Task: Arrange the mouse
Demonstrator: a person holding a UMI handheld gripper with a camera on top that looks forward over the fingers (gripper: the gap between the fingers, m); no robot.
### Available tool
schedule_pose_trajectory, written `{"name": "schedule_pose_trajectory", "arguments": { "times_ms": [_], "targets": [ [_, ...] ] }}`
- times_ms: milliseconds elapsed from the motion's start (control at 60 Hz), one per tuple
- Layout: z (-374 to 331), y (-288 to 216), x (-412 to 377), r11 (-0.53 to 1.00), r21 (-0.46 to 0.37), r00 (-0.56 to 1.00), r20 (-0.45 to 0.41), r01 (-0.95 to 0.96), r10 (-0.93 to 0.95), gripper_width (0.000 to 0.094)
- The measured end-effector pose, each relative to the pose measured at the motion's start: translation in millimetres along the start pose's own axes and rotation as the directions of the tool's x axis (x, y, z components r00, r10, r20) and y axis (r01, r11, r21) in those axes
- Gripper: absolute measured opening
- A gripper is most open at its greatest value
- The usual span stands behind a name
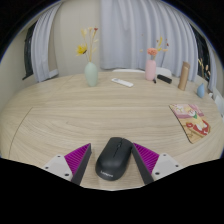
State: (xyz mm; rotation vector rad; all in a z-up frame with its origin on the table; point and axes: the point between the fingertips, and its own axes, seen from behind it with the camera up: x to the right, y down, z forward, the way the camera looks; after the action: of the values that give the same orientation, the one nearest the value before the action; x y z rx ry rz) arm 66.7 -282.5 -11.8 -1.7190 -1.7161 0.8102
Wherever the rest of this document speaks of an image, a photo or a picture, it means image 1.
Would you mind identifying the small black case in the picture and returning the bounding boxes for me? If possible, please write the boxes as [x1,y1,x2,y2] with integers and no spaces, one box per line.
[156,74,173,85]

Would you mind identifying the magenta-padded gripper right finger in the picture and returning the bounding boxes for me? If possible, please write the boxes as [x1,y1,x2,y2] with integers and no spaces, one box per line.
[131,142,183,186]

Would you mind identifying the white chair with blue trim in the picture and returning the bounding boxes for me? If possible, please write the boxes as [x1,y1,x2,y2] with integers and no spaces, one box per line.
[213,94,224,118]

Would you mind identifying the tan insulated bottle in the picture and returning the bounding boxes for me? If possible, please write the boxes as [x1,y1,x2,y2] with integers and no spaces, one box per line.
[177,61,191,92]

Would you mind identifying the yellow dried flower bunch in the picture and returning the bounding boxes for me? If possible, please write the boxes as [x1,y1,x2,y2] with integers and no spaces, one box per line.
[75,26,100,64]

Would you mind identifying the pale green vase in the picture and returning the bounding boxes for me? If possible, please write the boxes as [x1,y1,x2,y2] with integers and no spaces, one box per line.
[83,61,99,88]

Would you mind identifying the black computer mouse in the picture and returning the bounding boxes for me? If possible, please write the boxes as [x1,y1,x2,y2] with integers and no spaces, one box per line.
[95,136,134,182]

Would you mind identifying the wide white curtain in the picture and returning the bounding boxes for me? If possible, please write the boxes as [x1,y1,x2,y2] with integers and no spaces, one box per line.
[99,0,199,83]

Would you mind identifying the narrow white curtain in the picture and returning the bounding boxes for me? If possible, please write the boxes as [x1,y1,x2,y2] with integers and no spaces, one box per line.
[30,3,64,83]
[206,41,218,93]

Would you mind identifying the dark window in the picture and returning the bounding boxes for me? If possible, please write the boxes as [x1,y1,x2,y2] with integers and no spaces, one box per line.
[22,21,38,81]
[190,24,211,83]

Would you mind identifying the pink vase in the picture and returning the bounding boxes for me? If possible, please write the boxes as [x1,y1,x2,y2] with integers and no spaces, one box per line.
[144,59,157,82]

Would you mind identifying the beige dried flower sprigs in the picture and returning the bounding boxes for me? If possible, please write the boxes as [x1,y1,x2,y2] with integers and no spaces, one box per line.
[197,58,212,85]

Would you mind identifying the white remote control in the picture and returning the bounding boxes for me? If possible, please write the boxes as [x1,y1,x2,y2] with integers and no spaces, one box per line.
[110,77,134,88]

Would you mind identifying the blue vase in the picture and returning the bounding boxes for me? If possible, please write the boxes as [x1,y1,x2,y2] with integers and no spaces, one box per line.
[196,82,206,99]

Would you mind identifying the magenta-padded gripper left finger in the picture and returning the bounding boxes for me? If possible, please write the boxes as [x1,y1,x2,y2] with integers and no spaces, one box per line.
[42,143,92,186]

